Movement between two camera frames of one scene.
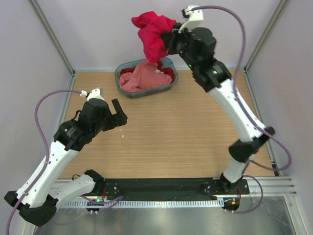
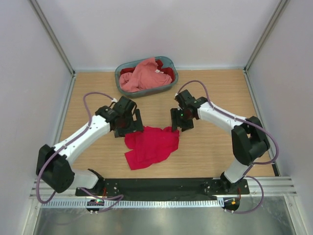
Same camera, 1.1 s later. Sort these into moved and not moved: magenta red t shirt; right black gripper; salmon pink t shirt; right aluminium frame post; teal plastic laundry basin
Moved: right black gripper; magenta red t shirt
Not moved: teal plastic laundry basin; right aluminium frame post; salmon pink t shirt
